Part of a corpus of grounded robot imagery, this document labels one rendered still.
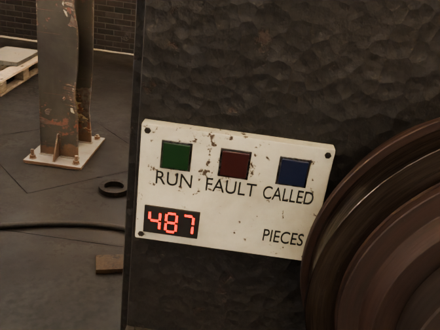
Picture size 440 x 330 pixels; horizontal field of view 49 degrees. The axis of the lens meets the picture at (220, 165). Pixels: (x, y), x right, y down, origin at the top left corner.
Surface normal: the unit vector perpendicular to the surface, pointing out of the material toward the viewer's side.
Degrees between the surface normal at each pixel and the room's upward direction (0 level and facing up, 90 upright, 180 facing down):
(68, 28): 93
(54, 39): 90
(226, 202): 90
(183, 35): 90
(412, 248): 64
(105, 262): 0
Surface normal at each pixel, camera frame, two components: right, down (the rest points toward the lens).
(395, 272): -0.82, -0.23
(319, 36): -0.07, 0.40
